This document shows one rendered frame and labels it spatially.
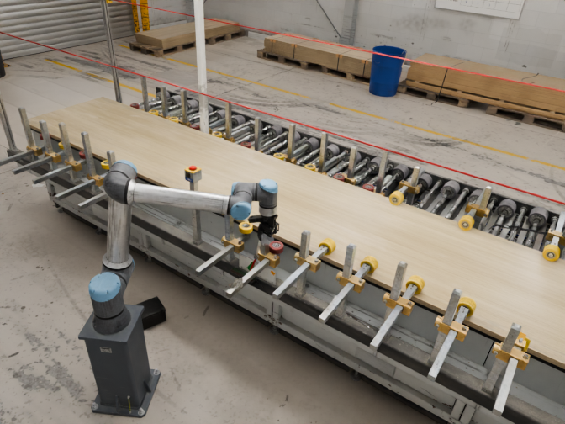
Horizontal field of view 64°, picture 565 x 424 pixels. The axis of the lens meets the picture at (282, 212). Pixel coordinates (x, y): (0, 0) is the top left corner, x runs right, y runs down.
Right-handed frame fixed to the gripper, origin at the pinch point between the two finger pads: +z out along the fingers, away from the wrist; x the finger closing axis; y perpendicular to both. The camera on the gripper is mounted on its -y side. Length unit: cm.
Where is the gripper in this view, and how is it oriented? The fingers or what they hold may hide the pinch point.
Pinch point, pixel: (262, 242)
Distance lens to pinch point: 237.9
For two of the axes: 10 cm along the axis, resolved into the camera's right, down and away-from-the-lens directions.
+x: 5.7, -4.3, 7.1
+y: 8.2, 3.5, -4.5
